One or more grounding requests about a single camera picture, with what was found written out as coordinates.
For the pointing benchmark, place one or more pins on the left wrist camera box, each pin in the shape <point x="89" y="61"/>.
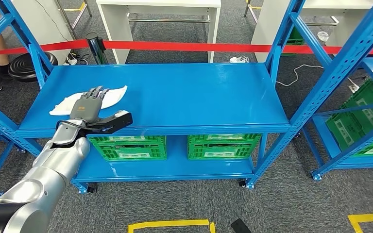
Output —
<point x="119" y="123"/>

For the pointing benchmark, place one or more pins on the white power adapter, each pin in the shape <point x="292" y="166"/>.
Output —
<point x="234" y="59"/>

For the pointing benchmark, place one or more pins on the white table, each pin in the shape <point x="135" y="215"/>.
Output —
<point x="112" y="25"/>
<point x="265" y="25"/>
<point x="45" y="22"/>

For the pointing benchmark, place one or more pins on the metal tube frame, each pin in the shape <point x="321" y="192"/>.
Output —
<point x="78" y="14"/>

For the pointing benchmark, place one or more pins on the black stanchion post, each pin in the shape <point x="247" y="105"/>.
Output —
<point x="96" y="48"/>

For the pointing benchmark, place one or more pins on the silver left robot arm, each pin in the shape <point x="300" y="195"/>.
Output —
<point x="48" y="173"/>

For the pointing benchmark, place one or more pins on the red barrier belt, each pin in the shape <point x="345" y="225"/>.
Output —
<point x="189" y="46"/>

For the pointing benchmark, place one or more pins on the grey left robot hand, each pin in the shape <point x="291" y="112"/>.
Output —
<point x="85" y="109"/>

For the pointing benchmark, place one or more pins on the white power strip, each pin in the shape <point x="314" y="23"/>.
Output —
<point x="70" y="61"/>

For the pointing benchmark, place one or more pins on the clear crumpled plastic cup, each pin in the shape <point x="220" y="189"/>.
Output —
<point x="323" y="36"/>

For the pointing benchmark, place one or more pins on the black round stanchion base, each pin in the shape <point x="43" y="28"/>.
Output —
<point x="25" y="68"/>

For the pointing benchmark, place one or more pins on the yellow floor tape square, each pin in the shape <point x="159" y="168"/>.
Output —
<point x="366" y="218"/>
<point x="170" y="223"/>

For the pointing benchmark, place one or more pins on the white curved plastic part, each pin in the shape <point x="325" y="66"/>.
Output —
<point x="115" y="95"/>

